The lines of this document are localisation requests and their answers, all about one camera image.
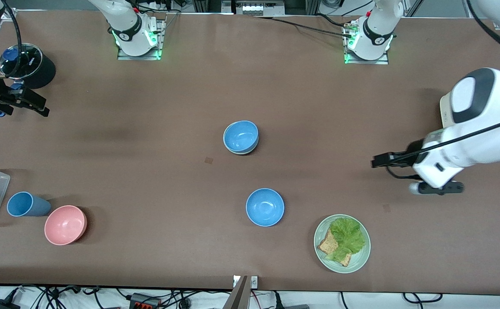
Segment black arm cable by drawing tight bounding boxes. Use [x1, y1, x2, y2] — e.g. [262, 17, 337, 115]
[385, 0, 500, 180]
[0, 0, 22, 80]

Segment green bowl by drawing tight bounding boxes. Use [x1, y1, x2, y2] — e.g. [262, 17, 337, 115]
[226, 144, 259, 156]

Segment pale green plate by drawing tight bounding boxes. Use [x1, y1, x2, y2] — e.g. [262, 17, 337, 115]
[314, 214, 371, 274]

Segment grey metal pole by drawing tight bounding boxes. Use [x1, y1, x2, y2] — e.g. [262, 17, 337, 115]
[223, 276, 250, 309]

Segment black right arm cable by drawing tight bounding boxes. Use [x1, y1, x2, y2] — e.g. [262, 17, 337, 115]
[0, 0, 22, 80]

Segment small white bracket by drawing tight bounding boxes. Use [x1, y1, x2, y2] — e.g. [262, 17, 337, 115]
[233, 276, 259, 288]

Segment black pot blue handle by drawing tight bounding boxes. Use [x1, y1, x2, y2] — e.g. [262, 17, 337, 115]
[0, 43, 56, 117]

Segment green lettuce leaf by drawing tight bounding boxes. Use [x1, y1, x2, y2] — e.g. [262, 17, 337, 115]
[325, 217, 366, 263]

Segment blue cup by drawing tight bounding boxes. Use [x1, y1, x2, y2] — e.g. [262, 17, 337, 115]
[7, 191, 52, 218]

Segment pink bowl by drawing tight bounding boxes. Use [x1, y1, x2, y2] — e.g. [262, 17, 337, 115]
[44, 205, 88, 246]

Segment brown bread slice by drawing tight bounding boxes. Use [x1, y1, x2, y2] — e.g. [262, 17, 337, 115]
[317, 229, 353, 267]

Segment glass lid blue knob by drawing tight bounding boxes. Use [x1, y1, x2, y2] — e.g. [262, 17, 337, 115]
[0, 43, 43, 80]

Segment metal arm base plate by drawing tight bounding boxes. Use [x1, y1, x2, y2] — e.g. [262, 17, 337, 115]
[344, 19, 389, 65]
[117, 19, 165, 61]

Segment blue bowl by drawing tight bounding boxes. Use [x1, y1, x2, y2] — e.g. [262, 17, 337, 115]
[246, 188, 285, 227]
[223, 120, 259, 153]

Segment black cable on table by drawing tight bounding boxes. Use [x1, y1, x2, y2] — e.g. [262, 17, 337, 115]
[253, 16, 354, 39]

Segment red black power strip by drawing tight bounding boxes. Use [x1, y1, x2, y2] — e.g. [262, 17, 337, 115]
[129, 293, 162, 309]

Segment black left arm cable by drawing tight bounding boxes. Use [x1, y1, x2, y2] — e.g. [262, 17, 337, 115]
[385, 0, 500, 180]

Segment white toaster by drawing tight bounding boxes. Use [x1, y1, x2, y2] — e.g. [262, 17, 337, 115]
[440, 91, 460, 129]

